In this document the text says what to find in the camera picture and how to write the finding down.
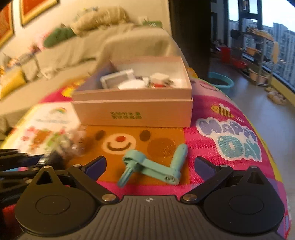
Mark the green pillow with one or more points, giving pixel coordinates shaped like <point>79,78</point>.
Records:
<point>58,35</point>

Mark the pink cardboard box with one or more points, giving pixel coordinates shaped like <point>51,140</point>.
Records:
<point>133,110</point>

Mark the cartoon printed paper sheet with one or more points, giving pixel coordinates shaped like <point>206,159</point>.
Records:
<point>43,124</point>

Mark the metal storage rack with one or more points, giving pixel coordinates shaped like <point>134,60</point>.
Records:
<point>253,53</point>

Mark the gold framed wall picture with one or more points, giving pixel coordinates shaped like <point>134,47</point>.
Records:
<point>5,25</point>
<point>38,9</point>

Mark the red plastic bucket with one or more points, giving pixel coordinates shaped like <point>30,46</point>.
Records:
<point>226,54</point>

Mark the beige covered sofa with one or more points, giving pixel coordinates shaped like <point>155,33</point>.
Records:
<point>92,50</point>

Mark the clear plastic bag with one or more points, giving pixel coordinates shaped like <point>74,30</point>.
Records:
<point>68,143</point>

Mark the yellow pillow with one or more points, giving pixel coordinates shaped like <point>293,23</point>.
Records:
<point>11,80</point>

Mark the beige knitted pillow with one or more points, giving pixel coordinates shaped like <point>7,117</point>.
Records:
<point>99,19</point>

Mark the teal plastic basin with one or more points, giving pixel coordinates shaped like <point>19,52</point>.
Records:
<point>221,80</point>

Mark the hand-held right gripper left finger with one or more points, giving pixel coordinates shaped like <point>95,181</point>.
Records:
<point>96,167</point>

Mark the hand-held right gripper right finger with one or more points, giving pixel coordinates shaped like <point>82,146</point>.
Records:
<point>202,166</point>

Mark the white rectangular frame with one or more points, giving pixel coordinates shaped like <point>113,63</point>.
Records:
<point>116,79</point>

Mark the white round disc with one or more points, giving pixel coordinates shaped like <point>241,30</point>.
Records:
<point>131,85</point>

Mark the colourful cartoon printed mat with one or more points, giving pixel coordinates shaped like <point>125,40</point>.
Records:
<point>207,108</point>

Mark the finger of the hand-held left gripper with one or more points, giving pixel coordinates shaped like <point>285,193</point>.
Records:
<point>20,174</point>
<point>34,159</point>

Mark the pair of beige slippers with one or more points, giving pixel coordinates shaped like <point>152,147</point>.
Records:
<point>275,95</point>

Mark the bunch of keys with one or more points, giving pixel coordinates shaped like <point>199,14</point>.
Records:
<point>161,83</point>

